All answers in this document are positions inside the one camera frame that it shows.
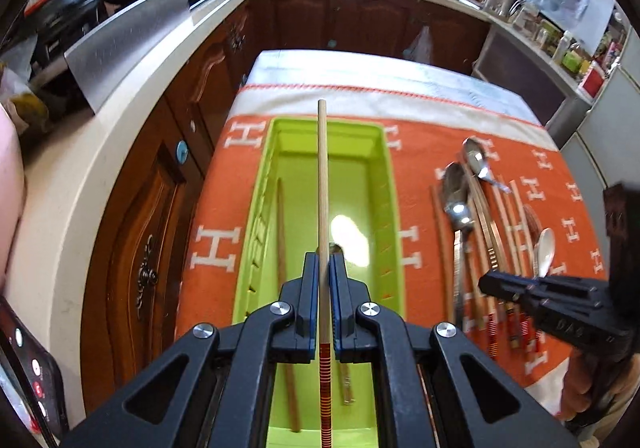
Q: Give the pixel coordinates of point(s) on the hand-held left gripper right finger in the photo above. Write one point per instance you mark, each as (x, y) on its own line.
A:
(334, 308)

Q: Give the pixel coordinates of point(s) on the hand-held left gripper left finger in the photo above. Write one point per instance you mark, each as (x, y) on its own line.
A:
(313, 308)

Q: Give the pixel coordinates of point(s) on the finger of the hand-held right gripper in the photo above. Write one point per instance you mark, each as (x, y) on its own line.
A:
(575, 323)
(510, 285)

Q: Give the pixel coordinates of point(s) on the light chopstick red striped end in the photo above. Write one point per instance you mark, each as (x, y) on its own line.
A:
(323, 177)
(482, 308)

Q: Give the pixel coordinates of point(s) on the white ceramic spoon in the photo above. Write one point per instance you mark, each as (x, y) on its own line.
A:
(545, 248)

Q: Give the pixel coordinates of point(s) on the metal chopstick twisted end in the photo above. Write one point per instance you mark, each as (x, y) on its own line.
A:
(487, 233)

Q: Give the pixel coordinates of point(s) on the chopsticks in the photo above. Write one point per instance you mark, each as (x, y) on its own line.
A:
(505, 223)

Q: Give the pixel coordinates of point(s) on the brown wooden chopstick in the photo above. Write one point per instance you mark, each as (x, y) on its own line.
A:
(281, 253)
(440, 238)

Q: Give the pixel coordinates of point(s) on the dark wooden spoon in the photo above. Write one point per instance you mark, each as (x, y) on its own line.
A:
(532, 223)

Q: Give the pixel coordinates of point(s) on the bamboo chopstick decorated end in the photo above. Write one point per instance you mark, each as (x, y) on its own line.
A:
(520, 218)

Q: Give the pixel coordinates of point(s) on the metal spoon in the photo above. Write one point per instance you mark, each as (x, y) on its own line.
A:
(475, 157)
(454, 193)

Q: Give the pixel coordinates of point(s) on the green plastic tray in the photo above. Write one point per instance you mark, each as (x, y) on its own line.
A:
(360, 188)

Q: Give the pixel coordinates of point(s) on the person's right hand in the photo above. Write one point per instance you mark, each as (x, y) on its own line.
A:
(577, 393)

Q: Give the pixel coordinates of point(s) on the grey refrigerator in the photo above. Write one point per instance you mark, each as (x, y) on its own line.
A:
(610, 127)

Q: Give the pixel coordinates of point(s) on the orange printed blanket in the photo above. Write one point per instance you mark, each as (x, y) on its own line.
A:
(420, 188)

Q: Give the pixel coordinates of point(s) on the red box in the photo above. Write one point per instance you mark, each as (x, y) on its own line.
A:
(592, 77)

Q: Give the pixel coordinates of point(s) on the row of jars and bottles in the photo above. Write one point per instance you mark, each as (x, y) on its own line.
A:
(560, 42)

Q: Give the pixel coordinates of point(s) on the grey appliance panel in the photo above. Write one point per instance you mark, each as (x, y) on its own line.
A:
(515, 62)

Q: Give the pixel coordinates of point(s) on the brown wooden kitchen cabinets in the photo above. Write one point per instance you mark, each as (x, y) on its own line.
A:
(150, 203)

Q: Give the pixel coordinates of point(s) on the blue round cabinet sticker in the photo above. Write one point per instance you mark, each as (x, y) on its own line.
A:
(181, 151)

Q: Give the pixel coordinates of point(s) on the white table cloth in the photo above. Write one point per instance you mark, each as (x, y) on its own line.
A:
(350, 67)

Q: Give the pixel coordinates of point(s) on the clear plastic bag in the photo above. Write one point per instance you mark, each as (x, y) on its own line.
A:
(420, 45)

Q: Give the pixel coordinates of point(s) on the white kitchen countertop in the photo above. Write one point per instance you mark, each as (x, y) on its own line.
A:
(75, 177)

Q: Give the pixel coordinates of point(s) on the black device red buttons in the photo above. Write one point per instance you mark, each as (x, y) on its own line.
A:
(30, 368)

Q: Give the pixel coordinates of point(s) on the pale pink soft object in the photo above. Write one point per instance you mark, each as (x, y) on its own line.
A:
(10, 188)

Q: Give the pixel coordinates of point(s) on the black pot red rim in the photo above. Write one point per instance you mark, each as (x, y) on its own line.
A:
(65, 12)

